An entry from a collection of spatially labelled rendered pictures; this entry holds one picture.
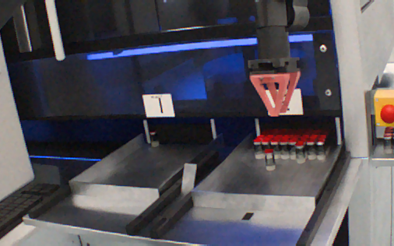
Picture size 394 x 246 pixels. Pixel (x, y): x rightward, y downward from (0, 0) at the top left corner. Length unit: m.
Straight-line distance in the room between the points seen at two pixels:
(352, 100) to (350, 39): 0.14
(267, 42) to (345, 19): 0.27
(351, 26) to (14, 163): 1.06
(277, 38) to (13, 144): 0.97
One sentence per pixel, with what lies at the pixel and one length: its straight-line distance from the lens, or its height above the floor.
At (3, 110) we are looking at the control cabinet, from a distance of 1.55.
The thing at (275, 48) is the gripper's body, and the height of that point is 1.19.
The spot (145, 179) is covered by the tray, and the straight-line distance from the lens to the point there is 1.23.
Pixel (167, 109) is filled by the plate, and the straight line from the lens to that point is 1.30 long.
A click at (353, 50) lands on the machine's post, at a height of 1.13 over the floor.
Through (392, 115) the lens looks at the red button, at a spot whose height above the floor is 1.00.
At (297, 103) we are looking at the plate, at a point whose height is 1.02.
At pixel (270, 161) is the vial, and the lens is 1.14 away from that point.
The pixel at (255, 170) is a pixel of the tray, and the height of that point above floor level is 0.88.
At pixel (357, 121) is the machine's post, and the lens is 1.14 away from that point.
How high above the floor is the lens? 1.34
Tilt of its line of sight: 17 degrees down
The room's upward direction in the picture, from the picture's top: 10 degrees counter-clockwise
